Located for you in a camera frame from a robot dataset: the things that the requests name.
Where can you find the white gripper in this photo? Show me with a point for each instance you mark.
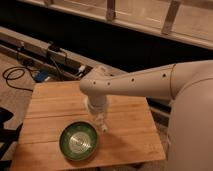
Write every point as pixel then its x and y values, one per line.
pixel 97 105

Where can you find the small clear bottle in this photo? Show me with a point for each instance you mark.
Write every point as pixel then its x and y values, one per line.
pixel 100 122

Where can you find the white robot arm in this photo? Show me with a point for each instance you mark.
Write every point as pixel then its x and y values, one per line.
pixel 188 85

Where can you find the green ceramic bowl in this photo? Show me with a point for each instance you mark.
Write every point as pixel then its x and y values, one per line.
pixel 78 141

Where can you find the blue box on floor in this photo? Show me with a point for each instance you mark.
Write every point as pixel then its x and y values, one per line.
pixel 41 76

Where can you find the black chair at left edge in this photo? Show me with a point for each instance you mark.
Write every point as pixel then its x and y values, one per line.
pixel 7 136

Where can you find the metal rail beam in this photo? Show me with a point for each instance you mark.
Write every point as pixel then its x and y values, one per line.
pixel 41 48

